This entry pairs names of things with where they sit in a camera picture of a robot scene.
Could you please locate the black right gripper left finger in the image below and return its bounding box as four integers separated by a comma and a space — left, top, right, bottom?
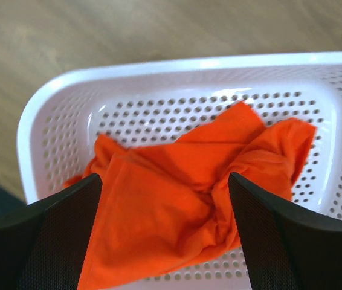
0, 173, 102, 289

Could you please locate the white perforated plastic basket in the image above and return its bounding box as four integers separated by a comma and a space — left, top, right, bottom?
17, 52, 342, 289

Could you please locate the orange t shirt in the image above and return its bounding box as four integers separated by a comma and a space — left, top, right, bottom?
78, 102, 317, 289

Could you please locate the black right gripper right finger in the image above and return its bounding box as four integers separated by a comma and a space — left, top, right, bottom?
228, 173, 342, 289

